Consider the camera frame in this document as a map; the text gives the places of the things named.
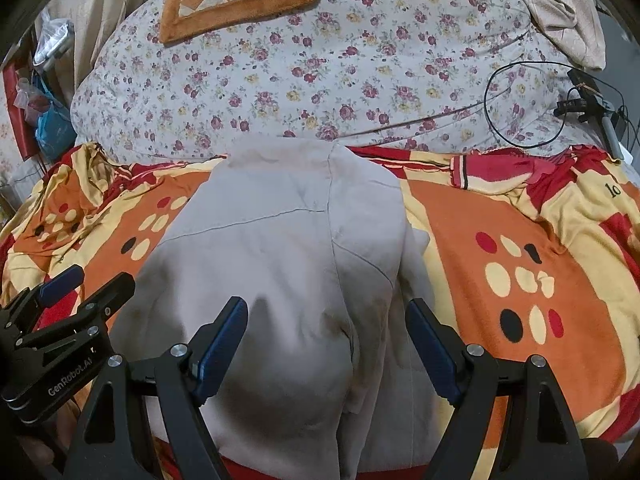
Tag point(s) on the orange red patterned blanket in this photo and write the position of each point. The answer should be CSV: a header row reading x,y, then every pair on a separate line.
x,y
500,220

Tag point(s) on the beige jacket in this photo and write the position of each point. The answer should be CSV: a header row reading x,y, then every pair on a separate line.
x,y
280,270

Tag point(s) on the red board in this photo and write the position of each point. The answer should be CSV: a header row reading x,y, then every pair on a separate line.
x,y
15,110

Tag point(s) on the beige curtain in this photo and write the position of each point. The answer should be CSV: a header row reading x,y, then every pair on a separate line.
x,y
95,20

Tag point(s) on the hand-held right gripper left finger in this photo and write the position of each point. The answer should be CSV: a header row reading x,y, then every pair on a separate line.
x,y
220,350

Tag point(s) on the black clip device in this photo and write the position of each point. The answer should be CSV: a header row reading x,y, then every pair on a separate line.
x,y
580,102

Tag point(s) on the beige cloth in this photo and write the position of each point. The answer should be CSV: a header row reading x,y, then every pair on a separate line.
x,y
560,5

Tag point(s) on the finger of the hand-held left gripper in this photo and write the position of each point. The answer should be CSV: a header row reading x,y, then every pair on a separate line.
x,y
100,300
62,280

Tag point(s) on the blue plastic bag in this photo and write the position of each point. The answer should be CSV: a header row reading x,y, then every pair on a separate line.
x,y
52,127

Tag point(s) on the white floral quilt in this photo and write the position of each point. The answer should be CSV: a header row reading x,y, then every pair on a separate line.
x,y
325,60

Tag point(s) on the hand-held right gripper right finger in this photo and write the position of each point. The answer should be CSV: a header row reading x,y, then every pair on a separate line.
x,y
432,350

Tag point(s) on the clear plastic bag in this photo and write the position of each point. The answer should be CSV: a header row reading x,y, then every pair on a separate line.
x,y
52,40

